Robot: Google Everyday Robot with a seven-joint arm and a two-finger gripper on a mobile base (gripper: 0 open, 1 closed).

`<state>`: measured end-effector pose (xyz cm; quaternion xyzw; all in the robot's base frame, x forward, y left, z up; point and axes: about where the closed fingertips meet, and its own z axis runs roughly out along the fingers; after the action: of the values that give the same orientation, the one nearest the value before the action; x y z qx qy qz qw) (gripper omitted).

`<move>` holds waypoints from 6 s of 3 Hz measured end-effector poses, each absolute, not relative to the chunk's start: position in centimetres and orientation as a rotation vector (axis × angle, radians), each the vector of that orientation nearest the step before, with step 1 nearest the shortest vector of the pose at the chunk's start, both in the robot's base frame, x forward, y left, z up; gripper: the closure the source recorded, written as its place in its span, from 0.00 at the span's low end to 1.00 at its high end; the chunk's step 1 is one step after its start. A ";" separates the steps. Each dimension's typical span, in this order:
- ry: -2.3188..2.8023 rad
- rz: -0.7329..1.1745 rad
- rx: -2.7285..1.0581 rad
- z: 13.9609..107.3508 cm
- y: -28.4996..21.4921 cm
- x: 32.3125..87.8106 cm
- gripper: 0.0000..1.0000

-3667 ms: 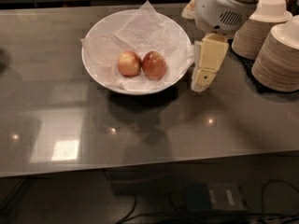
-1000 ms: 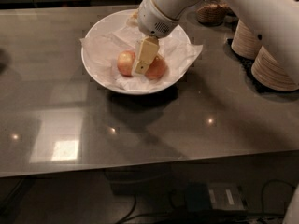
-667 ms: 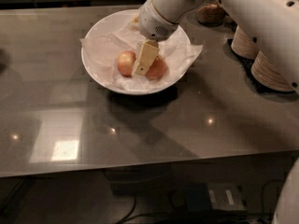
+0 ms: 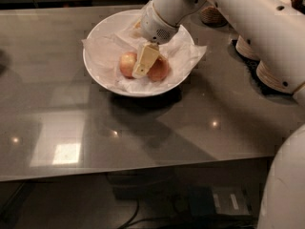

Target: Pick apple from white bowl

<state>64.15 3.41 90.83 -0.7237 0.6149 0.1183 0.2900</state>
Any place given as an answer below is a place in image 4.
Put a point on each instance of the white paper liner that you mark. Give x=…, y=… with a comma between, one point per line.
x=105, y=54

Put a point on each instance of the dark box under table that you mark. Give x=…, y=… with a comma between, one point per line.
x=219, y=200

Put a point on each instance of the black tray mat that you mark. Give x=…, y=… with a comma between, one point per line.
x=265, y=90

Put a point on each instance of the white ceramic bowl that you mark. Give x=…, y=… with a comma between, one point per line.
x=101, y=32

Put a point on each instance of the red yellow apple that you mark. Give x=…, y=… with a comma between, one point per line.
x=127, y=62
x=159, y=70

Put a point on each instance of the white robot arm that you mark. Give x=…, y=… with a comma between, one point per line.
x=275, y=31

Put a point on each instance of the glass jar with grains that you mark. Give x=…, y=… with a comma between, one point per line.
x=210, y=16

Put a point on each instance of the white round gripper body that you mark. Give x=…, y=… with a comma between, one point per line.
x=154, y=27

